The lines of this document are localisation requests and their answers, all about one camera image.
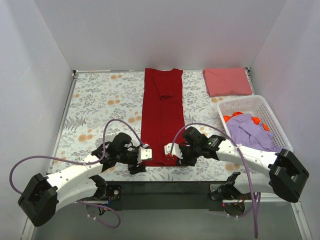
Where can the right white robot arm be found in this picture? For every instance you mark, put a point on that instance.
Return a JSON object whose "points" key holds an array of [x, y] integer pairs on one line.
{"points": [[279, 173]]}

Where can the folded pink t shirt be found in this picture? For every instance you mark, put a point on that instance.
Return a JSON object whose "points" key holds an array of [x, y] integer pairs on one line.
{"points": [[226, 82]]}

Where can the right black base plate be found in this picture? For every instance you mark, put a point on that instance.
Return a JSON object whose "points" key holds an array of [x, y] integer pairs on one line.
{"points": [[226, 192]]}

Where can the floral patterned table cloth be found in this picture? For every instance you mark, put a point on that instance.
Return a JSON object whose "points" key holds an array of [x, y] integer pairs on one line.
{"points": [[105, 104]]}

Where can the dark red t shirt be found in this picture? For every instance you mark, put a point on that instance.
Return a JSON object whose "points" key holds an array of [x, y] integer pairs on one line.
{"points": [[162, 112]]}

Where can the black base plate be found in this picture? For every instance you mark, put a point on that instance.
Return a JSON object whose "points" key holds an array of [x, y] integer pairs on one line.
{"points": [[110, 192], [226, 192]]}

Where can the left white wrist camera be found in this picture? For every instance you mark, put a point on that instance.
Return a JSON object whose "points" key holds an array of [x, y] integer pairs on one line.
{"points": [[145, 154]]}

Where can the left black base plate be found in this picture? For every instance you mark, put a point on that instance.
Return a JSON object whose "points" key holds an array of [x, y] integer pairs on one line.
{"points": [[110, 192]]}

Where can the orange garment in basket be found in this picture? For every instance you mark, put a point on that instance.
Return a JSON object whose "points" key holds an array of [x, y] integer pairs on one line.
{"points": [[256, 120]]}

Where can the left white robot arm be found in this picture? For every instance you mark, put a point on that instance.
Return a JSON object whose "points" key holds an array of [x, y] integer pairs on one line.
{"points": [[45, 195]]}

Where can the lavender t shirt in basket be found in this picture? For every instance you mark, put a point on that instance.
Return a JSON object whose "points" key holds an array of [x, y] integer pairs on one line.
{"points": [[245, 132]]}

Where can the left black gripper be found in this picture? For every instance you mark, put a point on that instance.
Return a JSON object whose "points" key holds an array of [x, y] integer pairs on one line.
{"points": [[136, 163]]}

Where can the aluminium frame rail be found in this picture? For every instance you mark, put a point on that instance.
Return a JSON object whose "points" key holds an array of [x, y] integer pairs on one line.
{"points": [[173, 210]]}

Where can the white plastic laundry basket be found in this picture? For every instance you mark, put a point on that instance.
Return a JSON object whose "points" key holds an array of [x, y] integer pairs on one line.
{"points": [[257, 106]]}

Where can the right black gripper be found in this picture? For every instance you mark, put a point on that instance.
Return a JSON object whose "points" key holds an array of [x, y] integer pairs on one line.
{"points": [[183, 157]]}

